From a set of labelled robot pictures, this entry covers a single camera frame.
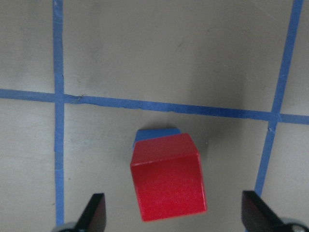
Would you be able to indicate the blue block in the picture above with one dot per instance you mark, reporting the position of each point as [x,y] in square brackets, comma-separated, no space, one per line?
[154,133]

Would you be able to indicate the red block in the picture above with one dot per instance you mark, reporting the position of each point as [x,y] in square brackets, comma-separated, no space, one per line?
[167,177]

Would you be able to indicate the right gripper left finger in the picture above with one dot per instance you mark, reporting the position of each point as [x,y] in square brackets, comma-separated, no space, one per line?
[92,219]

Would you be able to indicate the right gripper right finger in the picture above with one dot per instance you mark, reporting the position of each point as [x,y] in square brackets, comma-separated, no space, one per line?
[256,216]

